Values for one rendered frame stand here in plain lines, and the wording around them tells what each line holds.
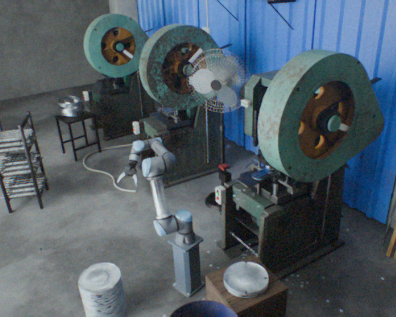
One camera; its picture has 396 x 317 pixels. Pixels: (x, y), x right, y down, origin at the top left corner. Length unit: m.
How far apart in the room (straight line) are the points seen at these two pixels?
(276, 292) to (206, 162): 2.33
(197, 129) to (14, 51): 5.24
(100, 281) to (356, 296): 1.85
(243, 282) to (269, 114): 1.08
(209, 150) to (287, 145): 2.33
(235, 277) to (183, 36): 2.24
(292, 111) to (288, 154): 0.27
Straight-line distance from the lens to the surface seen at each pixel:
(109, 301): 2.78
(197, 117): 4.27
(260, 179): 2.86
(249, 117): 2.83
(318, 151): 2.62
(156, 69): 3.68
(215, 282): 2.62
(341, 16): 3.75
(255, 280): 2.59
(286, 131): 2.22
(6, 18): 8.60
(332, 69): 2.37
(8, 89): 8.78
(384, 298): 3.23
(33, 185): 4.34
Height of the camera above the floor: 2.18
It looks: 26 degrees down
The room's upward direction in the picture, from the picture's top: 2 degrees counter-clockwise
